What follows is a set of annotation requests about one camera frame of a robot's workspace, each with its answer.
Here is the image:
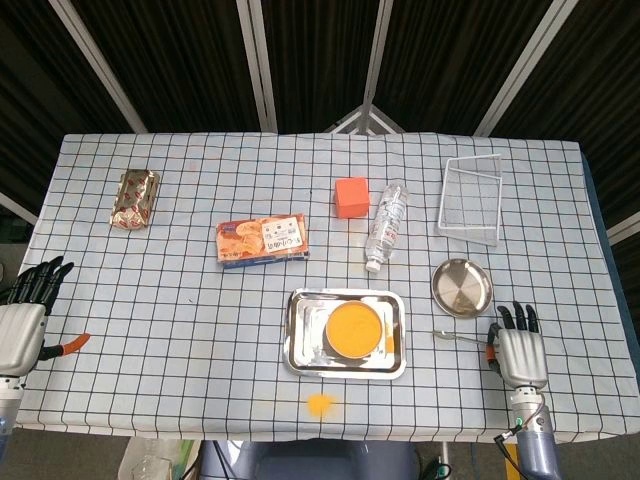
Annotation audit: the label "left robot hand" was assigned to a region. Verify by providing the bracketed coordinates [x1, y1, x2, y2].
[0, 255, 92, 377]

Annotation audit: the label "clear plastic water bottle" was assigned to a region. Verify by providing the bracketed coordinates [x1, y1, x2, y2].
[364, 180, 410, 274]

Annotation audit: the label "gold foil snack packet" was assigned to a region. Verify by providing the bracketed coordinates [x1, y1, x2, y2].
[109, 169, 161, 231]

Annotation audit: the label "round steel plate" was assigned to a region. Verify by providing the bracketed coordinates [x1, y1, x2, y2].
[431, 257, 495, 320]

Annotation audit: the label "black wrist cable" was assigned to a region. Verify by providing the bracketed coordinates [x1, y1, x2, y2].
[493, 392, 549, 446]

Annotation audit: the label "rectangular steel tray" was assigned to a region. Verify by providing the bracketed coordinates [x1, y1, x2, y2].
[283, 287, 408, 382]

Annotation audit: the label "white wire mesh basket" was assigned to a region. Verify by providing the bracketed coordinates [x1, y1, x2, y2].
[436, 151, 503, 248]

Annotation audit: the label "metal spoon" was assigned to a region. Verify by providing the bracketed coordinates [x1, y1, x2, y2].
[432, 329, 494, 346]

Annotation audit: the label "clear plastic bag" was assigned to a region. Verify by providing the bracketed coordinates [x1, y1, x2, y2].
[118, 437, 199, 480]

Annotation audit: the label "orange powder pile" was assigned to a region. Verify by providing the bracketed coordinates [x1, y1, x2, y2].
[305, 393, 337, 419]

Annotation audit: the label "orange biscuit box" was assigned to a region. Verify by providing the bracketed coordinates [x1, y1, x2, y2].
[215, 213, 310, 271]

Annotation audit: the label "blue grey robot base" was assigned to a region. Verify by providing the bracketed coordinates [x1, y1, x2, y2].
[199, 438, 419, 480]

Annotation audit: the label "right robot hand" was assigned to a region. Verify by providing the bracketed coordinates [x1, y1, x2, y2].
[485, 300, 550, 390]

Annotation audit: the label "beige bowl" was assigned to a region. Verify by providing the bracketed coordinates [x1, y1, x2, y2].
[324, 301, 386, 360]

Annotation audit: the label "white triangular screen foot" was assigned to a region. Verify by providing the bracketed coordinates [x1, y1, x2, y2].
[324, 103, 405, 135]

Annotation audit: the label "checked tablecloth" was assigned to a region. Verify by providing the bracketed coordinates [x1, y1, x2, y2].
[12, 132, 640, 444]

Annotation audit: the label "black folding partition screen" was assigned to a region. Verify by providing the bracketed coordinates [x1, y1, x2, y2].
[0, 0, 640, 251]

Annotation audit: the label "orange cube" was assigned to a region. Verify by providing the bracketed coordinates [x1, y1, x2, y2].
[333, 176, 372, 220]

